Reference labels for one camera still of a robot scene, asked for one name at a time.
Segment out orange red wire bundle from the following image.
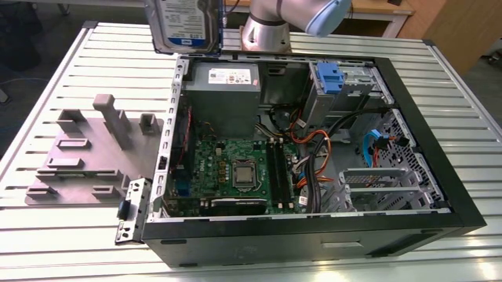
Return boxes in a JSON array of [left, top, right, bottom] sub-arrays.
[[289, 107, 335, 194]]

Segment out dark office chair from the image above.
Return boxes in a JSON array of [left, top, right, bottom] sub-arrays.
[[0, 0, 44, 71]]

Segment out grey parts rack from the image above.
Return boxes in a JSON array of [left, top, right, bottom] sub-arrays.
[[22, 93, 165, 206]]

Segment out black graphics card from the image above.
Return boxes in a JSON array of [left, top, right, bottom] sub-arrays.
[[198, 197, 267, 217]]

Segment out green motherboard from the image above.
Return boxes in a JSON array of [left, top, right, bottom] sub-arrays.
[[169, 137, 311, 217]]

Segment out yellow black board wires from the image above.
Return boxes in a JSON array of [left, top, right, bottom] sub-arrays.
[[253, 122, 285, 139]]

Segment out blue plastic drive latch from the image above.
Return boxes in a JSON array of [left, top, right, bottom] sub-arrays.
[[316, 63, 344, 95]]

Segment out hard disk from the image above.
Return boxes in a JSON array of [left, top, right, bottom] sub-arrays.
[[142, 0, 226, 56]]

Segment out silver CPU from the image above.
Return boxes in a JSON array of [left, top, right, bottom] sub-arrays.
[[233, 167, 255, 184]]

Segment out blue data wire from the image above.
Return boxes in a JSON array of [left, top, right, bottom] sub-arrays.
[[361, 129, 388, 168]]

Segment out black RAM slot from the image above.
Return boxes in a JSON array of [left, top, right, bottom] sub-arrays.
[[265, 137, 285, 209], [275, 137, 295, 209]]

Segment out black PC case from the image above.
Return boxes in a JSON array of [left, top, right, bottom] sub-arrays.
[[140, 48, 489, 268]]

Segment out grey power supply unit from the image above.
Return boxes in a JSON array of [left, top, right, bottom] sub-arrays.
[[181, 61, 261, 140]]

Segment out CPU socket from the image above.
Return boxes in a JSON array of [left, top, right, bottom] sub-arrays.
[[229, 160, 263, 193]]

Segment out brown wooden cabinet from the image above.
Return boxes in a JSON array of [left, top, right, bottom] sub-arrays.
[[395, 0, 502, 77]]

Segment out grey optical drive cage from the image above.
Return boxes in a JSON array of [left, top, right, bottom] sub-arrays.
[[301, 60, 395, 130]]

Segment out orange disk power wire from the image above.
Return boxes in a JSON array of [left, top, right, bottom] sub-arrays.
[[371, 135, 411, 170]]

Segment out grey metal disk bay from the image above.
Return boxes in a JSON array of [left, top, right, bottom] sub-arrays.
[[336, 167, 436, 212]]

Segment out light wooden desk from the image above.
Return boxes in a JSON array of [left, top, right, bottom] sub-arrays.
[[347, 0, 416, 39]]

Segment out black cable bundle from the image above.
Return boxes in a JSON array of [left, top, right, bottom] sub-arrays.
[[305, 104, 395, 214]]

